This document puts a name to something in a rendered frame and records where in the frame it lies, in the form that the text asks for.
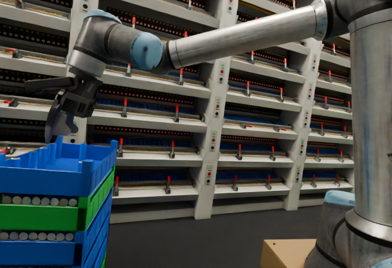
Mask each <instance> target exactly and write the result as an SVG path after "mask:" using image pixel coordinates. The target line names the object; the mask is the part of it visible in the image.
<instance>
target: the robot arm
mask: <svg viewBox="0 0 392 268"><path fill-rule="evenodd" d="M347 33H349V35H350V55H351V92H352V129H353V167H354V186H355V194H353V193H348V192H342V191H338V190H330V191H328V192H327V193H326V195H325V199H324V200H323V202H324V203H323V208H322V212H321V217H320V223H319V226H318V233H317V238H316V244H315V246H314V248H313V249H312V250H311V252H310V253H309V254H308V255H307V257H306V258H305V261H304V268H392V0H314V1H313V2H312V4H311V5H309V6H305V7H302V8H298V9H294V10H291V11H286V12H282V13H278V14H275V15H271V16H266V17H264V18H259V19H255V20H251V21H248V22H244V23H239V24H236V25H232V26H228V27H224V28H221V29H216V30H212V31H210V32H205V33H201V34H196V35H193V36H190V37H185V38H182V39H178V40H174V41H173V40H170V41H166V42H163V43H161V41H160V39H159V38H158V37H156V36H154V35H153V34H151V33H148V32H143V31H140V30H137V29H134V28H131V27H128V26H125V25H122V23H121V21H120V20H119V19H118V18H117V17H115V16H114V15H112V14H110V13H108V12H104V11H102V10H100V9H91V10H89V11H88V13H87V15H86V17H85V18H84V19H83V24H82V27H81V29H80V32H79V34H78V37H77V39H76V42H75V45H74V47H73V50H72V51H71V54H70V56H69V59H68V62H67V64H68V65H70V66H71V67H72V68H71V67H70V68H69V71H68V72H70V73H73V74H75V77H74V78H73V77H70V76H68V77H61V78H50V79H38V78H35V79H32V80H30V81H25V82H24V86H25V89H26V90H27V91H33V92H42V91H43V90H47V89H58V88H61V91H59V92H58V93H57V95H56V97H55V99H54V103H53V104H52V106H51V108H50V110H49V112H48V116H47V121H46V126H45V143H46V144H49V143H50V140H51V138H52V140H53V141H54V142H56V140H57V139H58V137H59V136H60V135H61V136H68V135H70V133H74V134H75V133H77V132H78V130H79V128H78V126H76V125H75V124H74V116H76V117H81V118H87V117H91V116H92V113H93V111H94V109H95V106H96V103H97V97H96V94H97V91H98V90H99V87H100V86H102V84H103V82H102V81H100V80H98V79H97V78H96V77H99V78H101V77H102V75H103V72H104V69H105V67H106V64H107V62H108V60H109V58H110V56H111V57H114V58H116V59H119V60H121V61H125V62H127V63H130V64H132V65H135V66H137V67H139V68H142V69H145V70H147V71H149V72H151V73H152V74H155V75H166V74H168V73H169V72H170V71H171V70H175V69H179V68H181V67H186V66H189V65H194V64H199V63H202V62H207V61H212V60H217V59H220V58H225V57H229V56H233V55H237V54H242V53H247V52H250V51H255V50H260V49H263V48H268V47H273V46H277V45H281V44H286V43H290V42H294V41H298V40H303V39H308V38H311V37H312V38H314V39H315V40H317V41H323V40H328V39H332V38H335V37H338V36H342V35H344V34H347ZM82 81H83V83H82ZM95 98H96V99H95Z"/></svg>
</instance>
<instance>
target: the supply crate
mask: <svg viewBox="0 0 392 268"><path fill-rule="evenodd" d="M62 140H63V136H61V135H60V136H59V137H58V139H57V140H56V142H54V143H57V148H56V155H55V164H53V165H49V164H48V153H49V146H50V145H46V146H45V147H47V148H48V151H47V164H46V169H38V165H39V152H40V149H39V148H38V149H35V150H33V151H38V156H37V169H30V168H27V166H28V158H29V152H27V153H24V154H21V155H18V156H14V157H19V158H21V162H20V168H14V167H10V158H9V159H6V160H5V156H6V153H1V152H0V193H19V194H41V195H53V196H76V197H89V195H90V194H91V193H92V191H94V189H95V188H96V186H97V185H98V184H99V183H100V182H101V180H102V179H103V178H104V177H105V175H106V174H107V173H108V171H109V170H110V169H111V168H112V167H113V165H114V164H115V163H116V156H117V145H118V141H116V140H112V141H111V146H110V147H103V146H95V145H86V155H85V160H84V161H82V171H81V172H77V171H78V162H79V152H80V144H69V143H62Z"/></svg>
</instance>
